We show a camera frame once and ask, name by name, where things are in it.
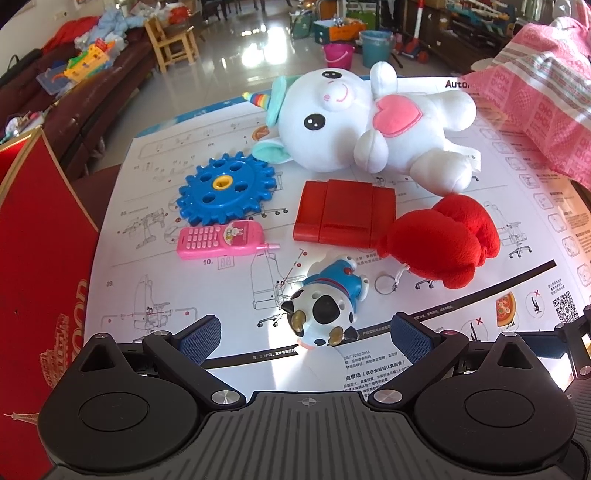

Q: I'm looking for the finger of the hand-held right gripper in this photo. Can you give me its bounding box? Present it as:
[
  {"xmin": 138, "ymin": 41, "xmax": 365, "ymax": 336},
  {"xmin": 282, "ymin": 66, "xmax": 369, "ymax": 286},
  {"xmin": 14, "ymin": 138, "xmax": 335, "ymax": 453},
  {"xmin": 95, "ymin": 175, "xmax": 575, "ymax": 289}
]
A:
[{"xmin": 522, "ymin": 304, "xmax": 591, "ymax": 386}]

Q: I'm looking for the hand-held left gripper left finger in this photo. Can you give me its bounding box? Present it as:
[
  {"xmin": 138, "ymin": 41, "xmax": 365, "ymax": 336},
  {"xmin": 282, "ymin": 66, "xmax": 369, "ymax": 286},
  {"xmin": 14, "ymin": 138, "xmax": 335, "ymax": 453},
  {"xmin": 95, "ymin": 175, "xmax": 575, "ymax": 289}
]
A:
[{"xmin": 81, "ymin": 315, "xmax": 246, "ymax": 409}]

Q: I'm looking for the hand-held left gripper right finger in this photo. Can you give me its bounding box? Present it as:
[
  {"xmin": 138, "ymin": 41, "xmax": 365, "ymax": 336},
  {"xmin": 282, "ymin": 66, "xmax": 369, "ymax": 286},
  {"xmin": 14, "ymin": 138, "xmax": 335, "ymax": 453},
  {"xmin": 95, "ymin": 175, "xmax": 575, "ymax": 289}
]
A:
[{"xmin": 367, "ymin": 312, "xmax": 539, "ymax": 409}]

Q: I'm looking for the pink toy phone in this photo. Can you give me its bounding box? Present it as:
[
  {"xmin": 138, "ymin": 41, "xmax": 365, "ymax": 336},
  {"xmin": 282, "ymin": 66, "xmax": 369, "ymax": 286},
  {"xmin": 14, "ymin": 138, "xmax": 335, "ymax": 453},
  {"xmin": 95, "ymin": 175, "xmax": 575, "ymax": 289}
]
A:
[{"xmin": 176, "ymin": 220, "xmax": 281, "ymax": 261}]

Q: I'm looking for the cow figurine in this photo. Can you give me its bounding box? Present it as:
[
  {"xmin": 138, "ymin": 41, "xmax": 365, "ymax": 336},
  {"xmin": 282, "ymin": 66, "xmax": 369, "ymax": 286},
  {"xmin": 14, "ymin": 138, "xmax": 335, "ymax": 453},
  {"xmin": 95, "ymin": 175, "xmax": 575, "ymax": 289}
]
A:
[{"xmin": 280, "ymin": 253, "xmax": 370, "ymax": 354}]

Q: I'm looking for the red cardboard box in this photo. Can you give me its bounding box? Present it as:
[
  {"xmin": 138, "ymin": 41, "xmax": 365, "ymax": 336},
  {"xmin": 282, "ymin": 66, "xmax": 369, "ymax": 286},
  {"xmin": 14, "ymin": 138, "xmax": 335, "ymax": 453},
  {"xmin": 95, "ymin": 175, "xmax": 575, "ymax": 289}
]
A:
[{"xmin": 0, "ymin": 127, "xmax": 100, "ymax": 480}]

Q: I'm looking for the white unicorn plush toy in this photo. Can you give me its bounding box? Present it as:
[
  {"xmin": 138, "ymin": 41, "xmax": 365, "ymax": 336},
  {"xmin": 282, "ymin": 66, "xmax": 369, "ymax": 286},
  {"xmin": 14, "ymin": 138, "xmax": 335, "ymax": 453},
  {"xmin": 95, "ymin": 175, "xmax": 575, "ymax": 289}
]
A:
[{"xmin": 242, "ymin": 61, "xmax": 482, "ymax": 197}]

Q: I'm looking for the printed instruction sheet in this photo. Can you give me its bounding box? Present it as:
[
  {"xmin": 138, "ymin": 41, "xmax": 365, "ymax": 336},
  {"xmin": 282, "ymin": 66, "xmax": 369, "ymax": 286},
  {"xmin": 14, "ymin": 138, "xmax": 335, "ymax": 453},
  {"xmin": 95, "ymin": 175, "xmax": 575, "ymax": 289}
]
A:
[{"xmin": 88, "ymin": 74, "xmax": 591, "ymax": 393}]

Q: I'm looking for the red plush toy with keyring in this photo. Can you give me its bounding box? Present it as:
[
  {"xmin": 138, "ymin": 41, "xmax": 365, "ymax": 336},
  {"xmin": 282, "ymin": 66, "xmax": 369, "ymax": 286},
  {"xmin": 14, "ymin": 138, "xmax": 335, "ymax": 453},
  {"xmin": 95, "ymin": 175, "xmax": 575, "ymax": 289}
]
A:
[{"xmin": 374, "ymin": 194, "xmax": 502, "ymax": 295}]

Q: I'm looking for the blue plastic gear toy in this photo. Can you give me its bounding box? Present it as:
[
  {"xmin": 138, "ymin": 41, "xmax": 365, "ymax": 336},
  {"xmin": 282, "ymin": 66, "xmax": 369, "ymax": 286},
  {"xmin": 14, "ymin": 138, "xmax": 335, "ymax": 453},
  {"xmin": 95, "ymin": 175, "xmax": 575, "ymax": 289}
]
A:
[{"xmin": 175, "ymin": 154, "xmax": 278, "ymax": 227}]

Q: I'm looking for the red plastic folding block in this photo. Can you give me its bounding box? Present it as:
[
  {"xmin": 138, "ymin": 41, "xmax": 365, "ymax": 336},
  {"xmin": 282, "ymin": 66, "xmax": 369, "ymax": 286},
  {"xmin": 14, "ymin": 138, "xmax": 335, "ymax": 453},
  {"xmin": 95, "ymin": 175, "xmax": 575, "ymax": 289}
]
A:
[{"xmin": 292, "ymin": 180, "xmax": 398, "ymax": 248}]

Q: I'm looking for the pink patterned cloth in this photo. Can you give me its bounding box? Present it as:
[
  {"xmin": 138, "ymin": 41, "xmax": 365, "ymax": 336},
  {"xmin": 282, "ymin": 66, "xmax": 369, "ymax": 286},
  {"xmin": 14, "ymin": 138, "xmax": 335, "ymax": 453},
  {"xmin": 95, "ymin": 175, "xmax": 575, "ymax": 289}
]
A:
[{"xmin": 455, "ymin": 16, "xmax": 591, "ymax": 183}]

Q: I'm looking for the brown leather sofa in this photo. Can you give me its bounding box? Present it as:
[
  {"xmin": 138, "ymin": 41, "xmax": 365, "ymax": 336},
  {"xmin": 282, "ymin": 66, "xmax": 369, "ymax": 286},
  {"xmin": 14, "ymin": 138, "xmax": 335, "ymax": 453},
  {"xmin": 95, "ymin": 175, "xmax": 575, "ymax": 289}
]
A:
[{"xmin": 0, "ymin": 18, "xmax": 158, "ymax": 181}]

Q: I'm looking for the small wooden chair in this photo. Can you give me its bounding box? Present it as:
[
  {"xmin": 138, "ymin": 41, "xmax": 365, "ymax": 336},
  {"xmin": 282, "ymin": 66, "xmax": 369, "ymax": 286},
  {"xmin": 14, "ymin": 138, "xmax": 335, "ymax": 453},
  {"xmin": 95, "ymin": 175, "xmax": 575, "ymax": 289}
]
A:
[{"xmin": 144, "ymin": 16, "xmax": 199, "ymax": 75}]

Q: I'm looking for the teal plastic bucket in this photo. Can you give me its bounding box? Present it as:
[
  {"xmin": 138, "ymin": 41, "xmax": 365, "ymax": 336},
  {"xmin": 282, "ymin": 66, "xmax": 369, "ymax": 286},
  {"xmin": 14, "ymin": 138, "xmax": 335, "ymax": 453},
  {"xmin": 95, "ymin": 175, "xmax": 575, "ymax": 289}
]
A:
[{"xmin": 359, "ymin": 30, "xmax": 394, "ymax": 69}]

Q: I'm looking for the pink plastic bucket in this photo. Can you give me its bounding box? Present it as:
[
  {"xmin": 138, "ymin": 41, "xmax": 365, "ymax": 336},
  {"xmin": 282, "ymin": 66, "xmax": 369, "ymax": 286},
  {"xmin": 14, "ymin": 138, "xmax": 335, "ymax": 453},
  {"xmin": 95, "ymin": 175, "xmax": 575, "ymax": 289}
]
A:
[{"xmin": 322, "ymin": 42, "xmax": 356, "ymax": 70}]

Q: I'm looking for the clear plastic box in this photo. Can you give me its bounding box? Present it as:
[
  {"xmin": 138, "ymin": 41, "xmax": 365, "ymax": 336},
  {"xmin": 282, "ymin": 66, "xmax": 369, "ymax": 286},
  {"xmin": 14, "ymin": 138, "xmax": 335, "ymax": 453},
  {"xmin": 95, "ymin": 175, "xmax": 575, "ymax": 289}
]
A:
[{"xmin": 36, "ymin": 65, "xmax": 70, "ymax": 97}]

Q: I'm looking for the colourful building block toy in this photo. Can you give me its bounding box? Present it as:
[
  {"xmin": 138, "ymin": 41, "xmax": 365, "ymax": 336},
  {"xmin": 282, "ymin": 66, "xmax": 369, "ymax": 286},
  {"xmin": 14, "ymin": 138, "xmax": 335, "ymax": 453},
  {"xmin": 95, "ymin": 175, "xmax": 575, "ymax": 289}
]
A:
[{"xmin": 62, "ymin": 41, "xmax": 118, "ymax": 81}]

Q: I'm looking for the red and white scooter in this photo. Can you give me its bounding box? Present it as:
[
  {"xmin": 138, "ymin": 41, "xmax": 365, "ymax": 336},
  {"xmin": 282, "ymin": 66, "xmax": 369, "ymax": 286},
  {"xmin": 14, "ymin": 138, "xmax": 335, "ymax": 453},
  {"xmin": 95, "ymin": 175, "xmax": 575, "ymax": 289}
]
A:
[{"xmin": 392, "ymin": 0, "xmax": 430, "ymax": 63}]

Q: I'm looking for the orange and blue cardboard box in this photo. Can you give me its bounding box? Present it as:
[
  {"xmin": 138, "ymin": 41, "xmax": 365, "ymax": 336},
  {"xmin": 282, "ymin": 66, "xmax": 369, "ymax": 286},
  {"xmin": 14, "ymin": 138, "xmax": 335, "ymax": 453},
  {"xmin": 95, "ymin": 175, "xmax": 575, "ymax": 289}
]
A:
[{"xmin": 314, "ymin": 18, "xmax": 368, "ymax": 44}]

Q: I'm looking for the dark wooden cabinet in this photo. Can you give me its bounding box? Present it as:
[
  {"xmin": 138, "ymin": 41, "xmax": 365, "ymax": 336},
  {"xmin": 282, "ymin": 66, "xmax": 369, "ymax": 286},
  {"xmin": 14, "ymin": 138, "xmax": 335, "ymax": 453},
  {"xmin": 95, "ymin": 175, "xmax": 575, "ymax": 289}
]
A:
[{"xmin": 429, "ymin": 0, "xmax": 555, "ymax": 61}]

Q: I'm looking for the green bag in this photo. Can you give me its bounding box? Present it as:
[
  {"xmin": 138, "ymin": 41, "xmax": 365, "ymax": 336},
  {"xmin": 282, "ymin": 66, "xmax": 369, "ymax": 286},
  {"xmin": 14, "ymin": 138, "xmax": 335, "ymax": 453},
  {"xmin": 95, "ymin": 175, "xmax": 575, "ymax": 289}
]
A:
[{"xmin": 290, "ymin": 10, "xmax": 324, "ymax": 40}]

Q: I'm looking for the light blue cloth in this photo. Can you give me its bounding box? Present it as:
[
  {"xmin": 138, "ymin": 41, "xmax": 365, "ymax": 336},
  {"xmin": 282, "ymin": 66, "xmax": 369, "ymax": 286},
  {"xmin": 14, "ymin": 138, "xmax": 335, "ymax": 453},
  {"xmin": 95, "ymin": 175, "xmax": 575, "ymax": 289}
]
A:
[{"xmin": 85, "ymin": 9, "xmax": 127, "ymax": 44}]

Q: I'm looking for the red cloth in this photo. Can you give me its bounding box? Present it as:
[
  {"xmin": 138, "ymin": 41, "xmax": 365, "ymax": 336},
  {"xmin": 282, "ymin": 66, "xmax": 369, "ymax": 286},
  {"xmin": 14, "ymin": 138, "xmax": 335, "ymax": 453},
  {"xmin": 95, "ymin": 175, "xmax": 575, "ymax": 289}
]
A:
[{"xmin": 44, "ymin": 17, "xmax": 100, "ymax": 54}]

